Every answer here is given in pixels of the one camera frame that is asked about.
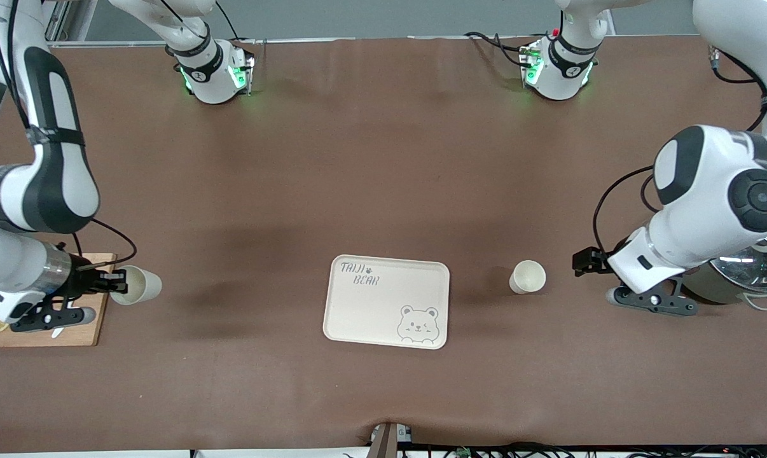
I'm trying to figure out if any white IKEA cup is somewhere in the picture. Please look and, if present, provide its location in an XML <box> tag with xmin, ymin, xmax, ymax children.
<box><xmin>110</xmin><ymin>265</ymin><xmax>163</xmax><ymax>307</ymax></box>
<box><xmin>509</xmin><ymin>260</ymin><xmax>547</xmax><ymax>295</ymax></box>

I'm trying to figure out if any bamboo cutting board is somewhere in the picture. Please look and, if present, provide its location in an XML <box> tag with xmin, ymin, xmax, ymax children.
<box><xmin>0</xmin><ymin>253</ymin><xmax>117</xmax><ymax>348</ymax></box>

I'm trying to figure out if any olive green cooking pot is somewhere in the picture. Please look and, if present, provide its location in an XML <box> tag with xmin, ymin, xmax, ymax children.
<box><xmin>679</xmin><ymin>216</ymin><xmax>767</xmax><ymax>311</ymax></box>

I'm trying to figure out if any glass pot lid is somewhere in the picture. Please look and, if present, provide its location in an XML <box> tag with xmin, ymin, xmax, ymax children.
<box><xmin>708</xmin><ymin>219</ymin><xmax>767</xmax><ymax>287</ymax></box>

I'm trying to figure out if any cream bear print tray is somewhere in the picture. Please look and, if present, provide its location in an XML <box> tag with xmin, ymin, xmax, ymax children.
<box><xmin>323</xmin><ymin>254</ymin><xmax>451</xmax><ymax>350</ymax></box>

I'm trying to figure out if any brown table cover mat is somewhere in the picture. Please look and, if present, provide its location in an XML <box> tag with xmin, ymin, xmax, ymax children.
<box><xmin>0</xmin><ymin>35</ymin><xmax>767</xmax><ymax>454</ymax></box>

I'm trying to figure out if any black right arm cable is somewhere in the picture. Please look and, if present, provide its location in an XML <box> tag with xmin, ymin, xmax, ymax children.
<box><xmin>0</xmin><ymin>0</ymin><xmax>137</xmax><ymax>273</ymax></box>

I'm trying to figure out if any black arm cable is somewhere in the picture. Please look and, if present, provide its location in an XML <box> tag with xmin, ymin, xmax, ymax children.
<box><xmin>0</xmin><ymin>0</ymin><xmax>137</xmax><ymax>273</ymax></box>
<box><xmin>591</xmin><ymin>48</ymin><xmax>767</xmax><ymax>255</ymax></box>

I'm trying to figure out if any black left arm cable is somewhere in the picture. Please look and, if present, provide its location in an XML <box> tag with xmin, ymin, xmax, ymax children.
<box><xmin>591</xmin><ymin>48</ymin><xmax>767</xmax><ymax>255</ymax></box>

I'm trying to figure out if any black base cable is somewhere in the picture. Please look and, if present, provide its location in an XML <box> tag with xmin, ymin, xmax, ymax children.
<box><xmin>215</xmin><ymin>0</ymin><xmax>239</xmax><ymax>40</ymax></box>
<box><xmin>465</xmin><ymin>31</ymin><xmax>530</xmax><ymax>69</ymax></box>

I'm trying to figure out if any aluminium frame profile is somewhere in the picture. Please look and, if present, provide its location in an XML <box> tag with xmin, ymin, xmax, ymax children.
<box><xmin>43</xmin><ymin>0</ymin><xmax>98</xmax><ymax>42</ymax></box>

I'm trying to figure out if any grey metal bracket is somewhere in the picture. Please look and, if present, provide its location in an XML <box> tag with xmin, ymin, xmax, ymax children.
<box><xmin>368</xmin><ymin>422</ymin><xmax>415</xmax><ymax>458</ymax></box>

